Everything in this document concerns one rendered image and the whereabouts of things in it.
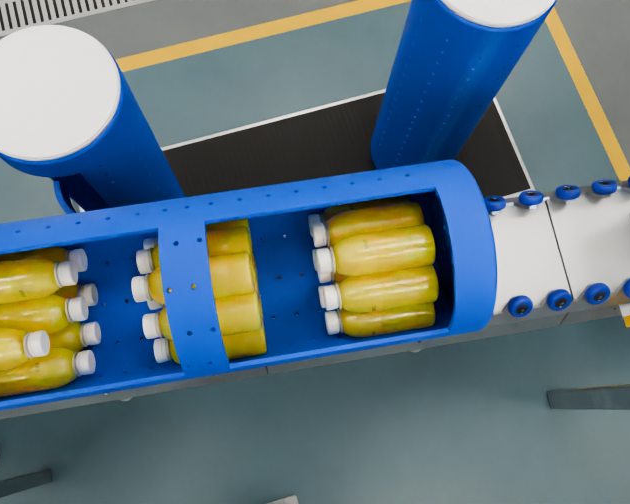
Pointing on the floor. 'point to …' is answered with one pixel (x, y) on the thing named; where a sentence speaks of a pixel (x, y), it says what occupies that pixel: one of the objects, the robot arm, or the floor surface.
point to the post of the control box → (13, 485)
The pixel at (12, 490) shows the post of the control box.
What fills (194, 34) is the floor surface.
